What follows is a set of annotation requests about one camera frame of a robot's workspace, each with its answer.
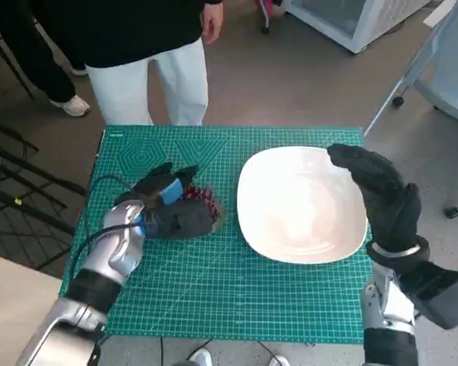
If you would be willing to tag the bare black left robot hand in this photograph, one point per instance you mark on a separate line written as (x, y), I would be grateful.
(152, 190)

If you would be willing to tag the person's hand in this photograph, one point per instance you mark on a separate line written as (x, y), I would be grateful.
(213, 24)

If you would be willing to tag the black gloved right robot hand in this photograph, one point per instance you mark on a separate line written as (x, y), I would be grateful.
(389, 202)

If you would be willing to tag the red toy grape bunch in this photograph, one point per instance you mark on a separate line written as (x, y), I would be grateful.
(214, 206)

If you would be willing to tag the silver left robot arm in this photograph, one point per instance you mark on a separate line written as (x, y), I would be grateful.
(114, 244)

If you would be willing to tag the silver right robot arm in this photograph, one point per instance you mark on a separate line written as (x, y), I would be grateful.
(389, 312)

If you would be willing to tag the white square plate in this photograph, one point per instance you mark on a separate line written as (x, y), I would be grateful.
(297, 206)

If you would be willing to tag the pink wheeled chair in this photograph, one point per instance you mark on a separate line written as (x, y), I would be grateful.
(266, 9)

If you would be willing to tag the person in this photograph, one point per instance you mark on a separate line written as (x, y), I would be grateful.
(30, 45)
(137, 34)

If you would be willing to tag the green cutting mat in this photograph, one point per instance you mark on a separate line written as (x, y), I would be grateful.
(213, 286)

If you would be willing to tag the white mesh cabinet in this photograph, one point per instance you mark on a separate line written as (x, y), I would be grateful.
(343, 23)

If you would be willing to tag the grey mesh chair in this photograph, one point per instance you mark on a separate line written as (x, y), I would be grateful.
(450, 76)

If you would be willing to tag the white shoe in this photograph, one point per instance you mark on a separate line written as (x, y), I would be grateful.
(279, 361)
(200, 357)

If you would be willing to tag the light wooden desk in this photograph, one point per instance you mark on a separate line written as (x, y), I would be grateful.
(11, 305)

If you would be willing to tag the beige cardboard piece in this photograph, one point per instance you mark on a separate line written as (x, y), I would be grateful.
(439, 15)

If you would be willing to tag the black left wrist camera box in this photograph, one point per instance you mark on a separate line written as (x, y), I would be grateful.
(183, 221)

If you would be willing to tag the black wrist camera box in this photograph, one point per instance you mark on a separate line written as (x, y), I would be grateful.
(439, 293)
(183, 221)

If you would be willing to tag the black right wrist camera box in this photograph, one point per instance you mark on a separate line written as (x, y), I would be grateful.
(439, 293)

